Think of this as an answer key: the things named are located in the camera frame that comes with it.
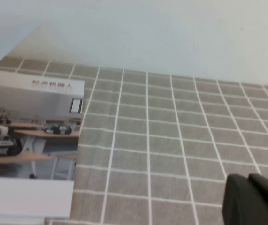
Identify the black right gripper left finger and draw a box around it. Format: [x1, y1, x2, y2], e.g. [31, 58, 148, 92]
[221, 173, 268, 225]

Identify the grey checked tablecloth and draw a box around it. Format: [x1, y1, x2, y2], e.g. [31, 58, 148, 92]
[0, 57, 268, 225]

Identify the closed catalogue with photo cover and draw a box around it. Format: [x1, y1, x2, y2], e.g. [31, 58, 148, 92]
[0, 74, 86, 218]

